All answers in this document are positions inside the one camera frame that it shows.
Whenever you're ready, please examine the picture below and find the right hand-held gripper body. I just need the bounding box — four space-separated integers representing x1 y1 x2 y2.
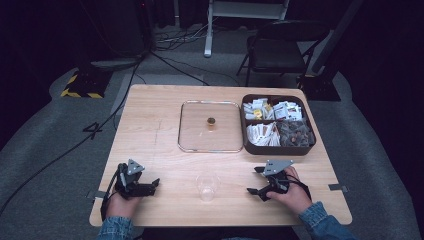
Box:
261 159 295 198

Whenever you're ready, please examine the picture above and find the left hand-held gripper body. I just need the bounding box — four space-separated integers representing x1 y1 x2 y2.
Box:
114 158 148 201

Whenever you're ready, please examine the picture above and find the person's left hand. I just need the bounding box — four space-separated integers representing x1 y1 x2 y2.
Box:
105 190 142 220

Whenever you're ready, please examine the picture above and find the person's right hand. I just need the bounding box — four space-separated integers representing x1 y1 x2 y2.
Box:
265 165 314 216

